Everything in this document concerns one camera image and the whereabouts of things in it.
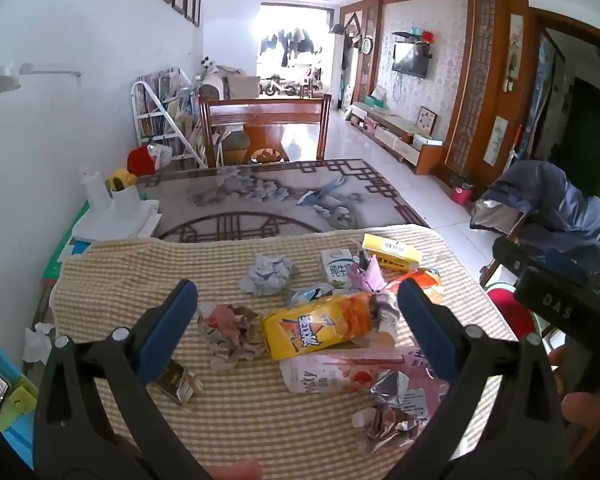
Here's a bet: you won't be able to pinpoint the beige checkered tablecloth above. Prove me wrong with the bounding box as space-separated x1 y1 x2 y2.
48 223 519 480

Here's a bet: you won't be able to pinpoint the blue white foil wrapper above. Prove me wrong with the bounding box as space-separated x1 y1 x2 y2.
287 283 335 308

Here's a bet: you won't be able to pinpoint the person's right hand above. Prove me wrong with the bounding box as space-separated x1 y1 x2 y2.
554 372 600 442

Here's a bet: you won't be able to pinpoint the blue jacket on chair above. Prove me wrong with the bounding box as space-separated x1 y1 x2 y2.
470 160 600 274

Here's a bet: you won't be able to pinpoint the white green milk carton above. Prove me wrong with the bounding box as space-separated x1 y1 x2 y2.
320 248 354 289

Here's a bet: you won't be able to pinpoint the brown wooden chair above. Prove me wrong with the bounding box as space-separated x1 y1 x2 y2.
200 94 332 168

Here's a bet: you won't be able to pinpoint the crumpled pink foil wrapper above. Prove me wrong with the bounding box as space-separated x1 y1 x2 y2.
351 368 449 454

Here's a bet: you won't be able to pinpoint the yellow toy on lamp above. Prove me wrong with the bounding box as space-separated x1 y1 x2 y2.
107 168 137 192

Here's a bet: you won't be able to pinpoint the red bag on floor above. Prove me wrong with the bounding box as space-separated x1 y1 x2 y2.
126 146 156 178

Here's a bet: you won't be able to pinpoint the person's left hand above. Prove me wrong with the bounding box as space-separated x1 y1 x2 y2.
204 458 263 480

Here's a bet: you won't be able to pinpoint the white magazine rack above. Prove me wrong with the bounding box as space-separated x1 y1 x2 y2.
130 67 207 168

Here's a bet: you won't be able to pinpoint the grey paper ball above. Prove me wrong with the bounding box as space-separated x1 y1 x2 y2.
238 255 298 297

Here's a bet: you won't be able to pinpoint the low tv cabinet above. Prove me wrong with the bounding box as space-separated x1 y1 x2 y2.
344 102 443 176

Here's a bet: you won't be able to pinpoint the orange snack bag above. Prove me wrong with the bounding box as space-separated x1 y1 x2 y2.
386 269 443 304

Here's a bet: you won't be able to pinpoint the yellow drink carton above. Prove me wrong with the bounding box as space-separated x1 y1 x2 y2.
261 292 372 361

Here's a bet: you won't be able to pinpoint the small red floor bin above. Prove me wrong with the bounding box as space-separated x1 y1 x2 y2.
450 182 474 206

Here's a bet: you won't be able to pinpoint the torn brown cardboard scraps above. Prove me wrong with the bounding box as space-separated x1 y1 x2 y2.
197 302 265 372

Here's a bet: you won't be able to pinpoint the wall mounted television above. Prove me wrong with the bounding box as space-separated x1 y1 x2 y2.
391 41 431 79

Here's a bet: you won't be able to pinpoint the yellow medicine box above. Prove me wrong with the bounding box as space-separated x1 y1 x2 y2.
362 233 420 272

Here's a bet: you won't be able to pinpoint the pink white snack pouch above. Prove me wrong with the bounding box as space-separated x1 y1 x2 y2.
279 346 449 420

